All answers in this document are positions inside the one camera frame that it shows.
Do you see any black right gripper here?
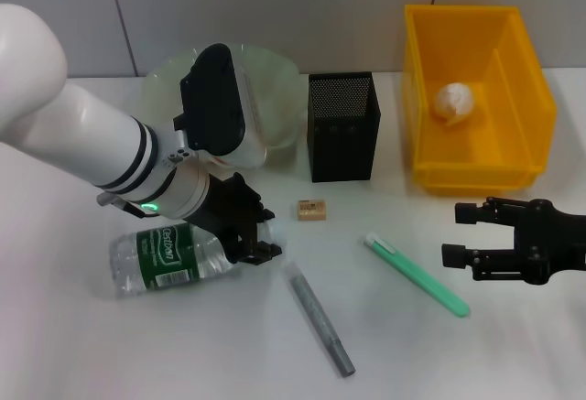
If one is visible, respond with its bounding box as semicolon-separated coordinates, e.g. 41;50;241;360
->
440;195;586;286

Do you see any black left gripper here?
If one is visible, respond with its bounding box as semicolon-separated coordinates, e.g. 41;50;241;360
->
191;170;285;267

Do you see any clear green-label water bottle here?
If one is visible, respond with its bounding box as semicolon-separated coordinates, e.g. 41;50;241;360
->
108;219;288;300

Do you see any white paper ball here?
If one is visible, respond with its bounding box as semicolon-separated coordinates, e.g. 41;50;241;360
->
432;81;478;128

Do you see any small beige eraser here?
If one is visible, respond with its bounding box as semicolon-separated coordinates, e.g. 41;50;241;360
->
296;198;328;223

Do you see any mint green pen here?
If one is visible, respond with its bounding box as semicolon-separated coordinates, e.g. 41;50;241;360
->
364;232;472;319

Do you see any grey marker pen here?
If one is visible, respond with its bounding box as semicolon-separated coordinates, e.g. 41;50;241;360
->
283;262;358;379

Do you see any black mesh pen holder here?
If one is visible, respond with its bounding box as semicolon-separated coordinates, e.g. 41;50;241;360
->
307;70;383;184

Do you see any pale green wavy glass plate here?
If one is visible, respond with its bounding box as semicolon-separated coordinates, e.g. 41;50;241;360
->
139;41;309;157

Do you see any yellow plastic storage bin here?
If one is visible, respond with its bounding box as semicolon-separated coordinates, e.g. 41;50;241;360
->
402;4;559;199

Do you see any left gripper cable with plugs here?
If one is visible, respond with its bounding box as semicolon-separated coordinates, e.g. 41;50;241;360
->
96;191;159;219

